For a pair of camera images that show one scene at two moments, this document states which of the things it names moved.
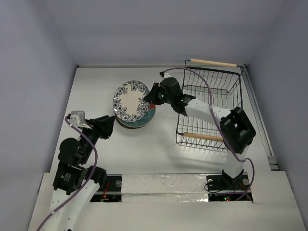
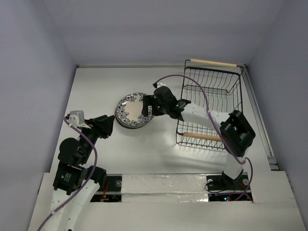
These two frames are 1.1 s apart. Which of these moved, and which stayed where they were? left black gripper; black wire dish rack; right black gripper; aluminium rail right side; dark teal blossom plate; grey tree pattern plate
Moved: grey tree pattern plate; right black gripper
Stayed: left black gripper; black wire dish rack; dark teal blossom plate; aluminium rail right side
